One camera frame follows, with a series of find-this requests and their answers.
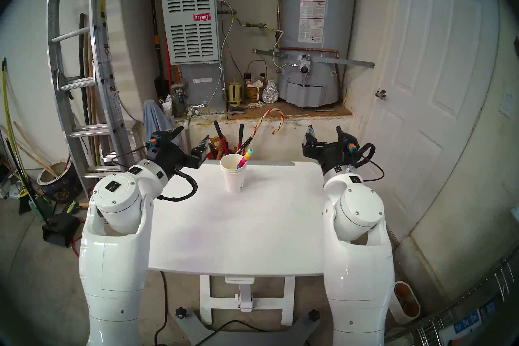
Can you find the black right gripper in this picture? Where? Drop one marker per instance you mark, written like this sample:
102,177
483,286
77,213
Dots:
324,156

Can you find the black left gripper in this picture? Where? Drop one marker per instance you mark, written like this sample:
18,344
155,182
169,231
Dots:
180,158

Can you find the multicolour bead stacking marker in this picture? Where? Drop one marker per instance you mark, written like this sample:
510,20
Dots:
244,160

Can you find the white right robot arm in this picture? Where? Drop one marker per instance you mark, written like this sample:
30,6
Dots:
357,260

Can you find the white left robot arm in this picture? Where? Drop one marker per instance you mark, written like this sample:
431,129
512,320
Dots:
117,248

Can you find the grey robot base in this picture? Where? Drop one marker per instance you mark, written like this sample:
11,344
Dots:
194,333

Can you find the wooden platform board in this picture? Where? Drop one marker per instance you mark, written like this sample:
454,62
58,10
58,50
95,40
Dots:
308,111

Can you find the blue hanging towel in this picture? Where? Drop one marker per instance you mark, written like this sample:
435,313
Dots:
154,122

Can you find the white paper cup stack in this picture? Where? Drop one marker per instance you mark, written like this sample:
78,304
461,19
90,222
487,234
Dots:
233,181

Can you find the yellow jug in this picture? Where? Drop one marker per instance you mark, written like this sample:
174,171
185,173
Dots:
234,94

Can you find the red white candy cane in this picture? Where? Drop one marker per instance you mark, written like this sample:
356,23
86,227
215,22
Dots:
262,122

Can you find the aluminium foil lump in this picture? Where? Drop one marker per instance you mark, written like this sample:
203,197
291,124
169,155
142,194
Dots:
270,93

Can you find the grey water heater tank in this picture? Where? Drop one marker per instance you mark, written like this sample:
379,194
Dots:
316,65

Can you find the white folding table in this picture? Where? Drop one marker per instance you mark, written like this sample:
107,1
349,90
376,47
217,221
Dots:
243,227

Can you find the grey Bryant furnace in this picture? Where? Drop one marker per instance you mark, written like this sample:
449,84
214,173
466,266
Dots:
190,37

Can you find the wooden long tool pole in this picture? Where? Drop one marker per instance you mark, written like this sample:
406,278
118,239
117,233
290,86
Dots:
92,106

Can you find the white panel door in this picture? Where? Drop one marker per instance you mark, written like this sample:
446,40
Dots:
429,85

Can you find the flexible metal conduit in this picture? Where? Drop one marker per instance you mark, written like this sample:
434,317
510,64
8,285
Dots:
232,21

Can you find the gas pipe with yellow valve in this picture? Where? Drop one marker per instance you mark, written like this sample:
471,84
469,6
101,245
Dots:
255,25

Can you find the aluminium extension ladder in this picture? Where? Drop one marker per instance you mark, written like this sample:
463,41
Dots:
101,45

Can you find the black long tool pole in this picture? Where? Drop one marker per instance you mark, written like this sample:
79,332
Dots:
83,65

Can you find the green yellow hand brush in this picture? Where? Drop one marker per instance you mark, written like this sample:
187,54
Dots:
77,207

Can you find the dark ceramic pot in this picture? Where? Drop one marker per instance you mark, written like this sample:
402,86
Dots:
54,191

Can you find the black dustpan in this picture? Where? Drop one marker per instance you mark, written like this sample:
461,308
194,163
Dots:
61,231

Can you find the white two-hole planter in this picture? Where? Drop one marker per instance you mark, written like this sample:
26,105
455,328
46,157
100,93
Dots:
395,304

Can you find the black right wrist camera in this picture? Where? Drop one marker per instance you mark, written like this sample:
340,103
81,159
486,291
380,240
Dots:
349,148

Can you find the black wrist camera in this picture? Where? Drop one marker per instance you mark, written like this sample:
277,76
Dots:
159,144
349,148

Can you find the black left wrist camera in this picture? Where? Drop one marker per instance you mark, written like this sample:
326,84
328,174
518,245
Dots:
159,144

